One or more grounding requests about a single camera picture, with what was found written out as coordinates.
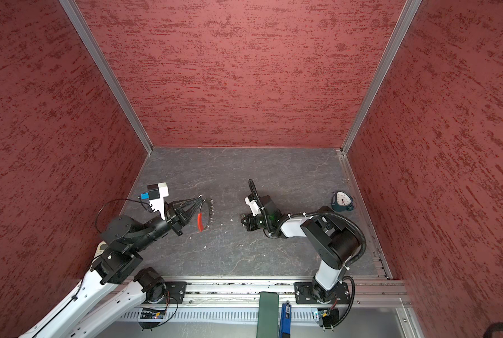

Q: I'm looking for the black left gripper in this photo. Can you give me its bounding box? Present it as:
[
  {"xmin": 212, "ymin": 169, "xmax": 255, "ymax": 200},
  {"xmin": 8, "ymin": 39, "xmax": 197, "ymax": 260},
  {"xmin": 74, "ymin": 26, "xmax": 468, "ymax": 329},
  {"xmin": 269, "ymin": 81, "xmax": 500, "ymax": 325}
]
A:
[{"xmin": 132, "ymin": 196, "xmax": 203, "ymax": 251}]

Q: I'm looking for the perforated metal keyring red handle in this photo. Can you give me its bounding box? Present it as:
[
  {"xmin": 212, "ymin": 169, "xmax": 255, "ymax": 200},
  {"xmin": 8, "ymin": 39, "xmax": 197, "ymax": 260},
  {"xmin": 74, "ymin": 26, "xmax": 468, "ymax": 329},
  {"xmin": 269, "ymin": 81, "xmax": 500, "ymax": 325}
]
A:
[{"xmin": 197, "ymin": 198, "xmax": 214, "ymax": 232}]

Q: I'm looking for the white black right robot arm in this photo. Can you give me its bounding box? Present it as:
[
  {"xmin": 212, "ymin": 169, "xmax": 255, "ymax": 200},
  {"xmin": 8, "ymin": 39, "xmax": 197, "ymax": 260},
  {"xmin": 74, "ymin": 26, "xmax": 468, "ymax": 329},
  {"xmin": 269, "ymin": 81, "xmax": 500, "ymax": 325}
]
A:
[{"xmin": 241, "ymin": 206, "xmax": 367, "ymax": 304}]

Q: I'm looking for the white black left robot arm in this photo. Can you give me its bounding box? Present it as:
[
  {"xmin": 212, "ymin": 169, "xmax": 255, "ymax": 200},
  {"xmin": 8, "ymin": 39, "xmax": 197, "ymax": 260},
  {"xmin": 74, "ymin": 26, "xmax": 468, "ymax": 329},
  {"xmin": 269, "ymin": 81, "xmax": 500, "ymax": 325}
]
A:
[{"xmin": 24, "ymin": 197, "xmax": 206, "ymax": 337}]

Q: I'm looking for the teal kitchen scale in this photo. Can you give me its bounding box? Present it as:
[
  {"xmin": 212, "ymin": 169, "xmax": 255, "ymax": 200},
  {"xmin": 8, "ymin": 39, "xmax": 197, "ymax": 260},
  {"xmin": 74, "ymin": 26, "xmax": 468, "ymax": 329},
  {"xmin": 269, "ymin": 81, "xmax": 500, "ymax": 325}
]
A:
[{"xmin": 331, "ymin": 191, "xmax": 354, "ymax": 213}]

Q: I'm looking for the dark green block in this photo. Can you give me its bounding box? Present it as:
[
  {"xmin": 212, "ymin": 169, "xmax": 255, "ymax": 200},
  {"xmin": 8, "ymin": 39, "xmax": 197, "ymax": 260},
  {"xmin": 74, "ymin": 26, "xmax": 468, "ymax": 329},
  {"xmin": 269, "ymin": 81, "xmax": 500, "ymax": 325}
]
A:
[{"xmin": 256, "ymin": 292, "xmax": 280, "ymax": 338}]

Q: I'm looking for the blue device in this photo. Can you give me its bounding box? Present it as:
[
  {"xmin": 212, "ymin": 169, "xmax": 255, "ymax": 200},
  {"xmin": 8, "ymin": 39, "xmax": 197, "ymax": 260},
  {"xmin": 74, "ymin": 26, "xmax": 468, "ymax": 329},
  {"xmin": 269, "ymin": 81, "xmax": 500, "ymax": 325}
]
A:
[{"xmin": 278, "ymin": 301, "xmax": 292, "ymax": 338}]

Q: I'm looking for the left circuit board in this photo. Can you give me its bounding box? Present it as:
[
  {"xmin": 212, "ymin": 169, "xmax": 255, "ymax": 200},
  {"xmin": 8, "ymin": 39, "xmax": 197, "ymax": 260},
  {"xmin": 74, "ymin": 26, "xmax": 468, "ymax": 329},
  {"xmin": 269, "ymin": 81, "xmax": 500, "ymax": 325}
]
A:
[{"xmin": 139, "ymin": 308, "xmax": 167, "ymax": 321}]

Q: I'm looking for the circuit board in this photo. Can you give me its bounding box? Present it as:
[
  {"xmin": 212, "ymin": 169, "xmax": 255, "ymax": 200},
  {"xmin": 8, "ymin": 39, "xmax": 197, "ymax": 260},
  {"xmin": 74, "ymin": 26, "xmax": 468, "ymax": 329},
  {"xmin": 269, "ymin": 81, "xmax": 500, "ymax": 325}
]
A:
[
  {"xmin": 314, "ymin": 308, "xmax": 340, "ymax": 330},
  {"xmin": 139, "ymin": 308, "xmax": 167, "ymax": 321}
]

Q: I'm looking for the right circuit board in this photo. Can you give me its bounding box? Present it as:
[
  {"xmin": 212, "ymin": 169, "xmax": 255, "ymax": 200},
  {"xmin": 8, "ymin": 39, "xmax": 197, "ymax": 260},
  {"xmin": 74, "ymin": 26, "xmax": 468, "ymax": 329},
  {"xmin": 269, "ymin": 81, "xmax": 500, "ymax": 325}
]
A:
[{"xmin": 314, "ymin": 308, "xmax": 340, "ymax": 330}]

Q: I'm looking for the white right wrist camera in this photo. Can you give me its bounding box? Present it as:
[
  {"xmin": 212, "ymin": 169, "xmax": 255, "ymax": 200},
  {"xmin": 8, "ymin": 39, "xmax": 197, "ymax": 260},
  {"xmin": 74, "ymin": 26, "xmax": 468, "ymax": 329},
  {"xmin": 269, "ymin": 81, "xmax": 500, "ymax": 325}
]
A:
[{"xmin": 244, "ymin": 194, "xmax": 262, "ymax": 217}]

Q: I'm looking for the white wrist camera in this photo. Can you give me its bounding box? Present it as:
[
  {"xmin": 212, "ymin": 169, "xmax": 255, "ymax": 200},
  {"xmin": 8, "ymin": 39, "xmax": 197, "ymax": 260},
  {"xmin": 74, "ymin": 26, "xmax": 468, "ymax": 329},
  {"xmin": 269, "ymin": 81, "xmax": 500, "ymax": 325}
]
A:
[
  {"xmin": 244, "ymin": 194, "xmax": 262, "ymax": 217},
  {"xmin": 140, "ymin": 183, "xmax": 169, "ymax": 220}
]

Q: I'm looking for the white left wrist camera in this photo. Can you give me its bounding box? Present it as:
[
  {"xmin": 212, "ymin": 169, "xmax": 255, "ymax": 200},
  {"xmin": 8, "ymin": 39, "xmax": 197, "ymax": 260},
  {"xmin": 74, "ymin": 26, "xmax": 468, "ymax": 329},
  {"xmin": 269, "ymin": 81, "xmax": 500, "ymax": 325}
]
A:
[{"xmin": 140, "ymin": 183, "xmax": 169, "ymax": 220}]

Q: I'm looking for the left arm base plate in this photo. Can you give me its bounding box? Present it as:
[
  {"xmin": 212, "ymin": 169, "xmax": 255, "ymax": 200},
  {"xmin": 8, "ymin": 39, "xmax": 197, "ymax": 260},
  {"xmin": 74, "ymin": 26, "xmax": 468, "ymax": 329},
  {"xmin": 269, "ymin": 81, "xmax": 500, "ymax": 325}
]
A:
[{"xmin": 146, "ymin": 282, "xmax": 188, "ymax": 305}]

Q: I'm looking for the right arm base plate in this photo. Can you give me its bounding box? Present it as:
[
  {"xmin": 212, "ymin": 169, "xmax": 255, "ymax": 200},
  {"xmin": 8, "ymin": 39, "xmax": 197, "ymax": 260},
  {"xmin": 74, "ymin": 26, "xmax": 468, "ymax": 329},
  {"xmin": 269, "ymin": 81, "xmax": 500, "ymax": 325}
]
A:
[{"xmin": 294, "ymin": 282, "xmax": 350, "ymax": 305}]

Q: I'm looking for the aluminium front rail frame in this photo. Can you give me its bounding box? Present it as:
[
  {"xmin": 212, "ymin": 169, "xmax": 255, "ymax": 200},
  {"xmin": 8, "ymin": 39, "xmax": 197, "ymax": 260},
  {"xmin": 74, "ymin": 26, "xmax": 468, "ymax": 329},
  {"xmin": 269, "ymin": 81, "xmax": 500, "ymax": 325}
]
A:
[{"xmin": 50, "ymin": 276, "xmax": 426, "ymax": 338}]

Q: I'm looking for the left aluminium corner post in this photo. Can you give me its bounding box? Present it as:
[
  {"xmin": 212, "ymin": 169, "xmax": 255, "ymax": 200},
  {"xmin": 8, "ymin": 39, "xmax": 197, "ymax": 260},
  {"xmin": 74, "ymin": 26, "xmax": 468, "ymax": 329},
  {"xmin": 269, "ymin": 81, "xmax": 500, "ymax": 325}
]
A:
[{"xmin": 59, "ymin": 0, "xmax": 154, "ymax": 155}]

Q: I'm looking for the aluminium corner post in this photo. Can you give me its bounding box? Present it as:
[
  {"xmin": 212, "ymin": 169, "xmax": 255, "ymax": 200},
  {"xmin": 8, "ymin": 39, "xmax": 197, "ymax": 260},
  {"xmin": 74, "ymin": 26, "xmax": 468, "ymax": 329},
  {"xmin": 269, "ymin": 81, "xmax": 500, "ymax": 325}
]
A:
[
  {"xmin": 59, "ymin": 0, "xmax": 154, "ymax": 155},
  {"xmin": 341, "ymin": 0, "xmax": 422, "ymax": 156}
]

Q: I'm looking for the right aluminium corner post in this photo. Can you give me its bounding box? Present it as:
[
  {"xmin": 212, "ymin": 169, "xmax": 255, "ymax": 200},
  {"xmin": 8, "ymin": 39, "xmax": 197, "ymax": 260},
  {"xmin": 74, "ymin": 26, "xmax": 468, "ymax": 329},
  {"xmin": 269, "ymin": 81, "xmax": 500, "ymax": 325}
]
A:
[{"xmin": 341, "ymin": 0, "xmax": 422, "ymax": 156}]

